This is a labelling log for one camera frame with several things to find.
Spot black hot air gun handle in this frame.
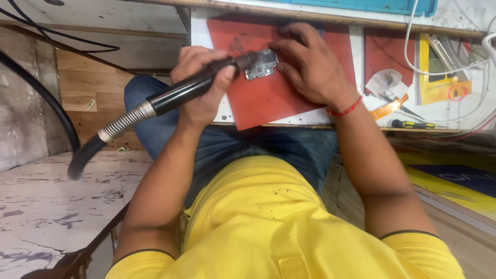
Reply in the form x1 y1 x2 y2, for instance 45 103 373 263
67 50 259 181

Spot person's right hand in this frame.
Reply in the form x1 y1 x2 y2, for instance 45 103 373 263
269 22 362 112

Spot large red silicone mat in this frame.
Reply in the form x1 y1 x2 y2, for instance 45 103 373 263
206 17 357 131

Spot crumpled white tissue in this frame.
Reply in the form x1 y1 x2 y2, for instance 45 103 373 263
365 69 410 100

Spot phone circuit board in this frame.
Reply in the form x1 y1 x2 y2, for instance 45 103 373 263
244 49 279 81

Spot dark wooden stool frame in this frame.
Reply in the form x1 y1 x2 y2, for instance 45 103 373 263
19 201 131 279

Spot red thread bracelet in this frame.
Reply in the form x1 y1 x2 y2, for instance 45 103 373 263
326 95 363 118

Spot black yellow screwdriver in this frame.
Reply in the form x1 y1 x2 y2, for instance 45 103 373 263
390 119 447 130

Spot yellow tool package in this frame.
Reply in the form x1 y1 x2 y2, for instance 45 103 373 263
418 33 473 106

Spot person's left hand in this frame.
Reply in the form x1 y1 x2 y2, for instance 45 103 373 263
170 46 237 128

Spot blue jeans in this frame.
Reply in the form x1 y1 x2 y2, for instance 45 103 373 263
123 74 338 208

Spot metal tweezers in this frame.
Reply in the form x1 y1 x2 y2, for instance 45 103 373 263
379 93 425 121

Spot thin black cables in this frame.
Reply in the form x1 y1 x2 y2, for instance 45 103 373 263
0 0 121 54

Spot blue work mat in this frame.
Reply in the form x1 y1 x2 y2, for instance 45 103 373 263
267 0 439 17

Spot yellow and blue box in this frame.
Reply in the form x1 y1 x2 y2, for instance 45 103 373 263
398 151 496 222

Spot yellow polo shirt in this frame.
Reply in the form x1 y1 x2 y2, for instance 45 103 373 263
105 155 466 279

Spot white cable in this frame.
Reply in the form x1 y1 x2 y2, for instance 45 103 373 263
403 0 496 77

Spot thick black hose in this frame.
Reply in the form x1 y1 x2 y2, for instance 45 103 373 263
0 50 82 153

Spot small red silicone mat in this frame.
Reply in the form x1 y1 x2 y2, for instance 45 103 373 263
363 27 416 94

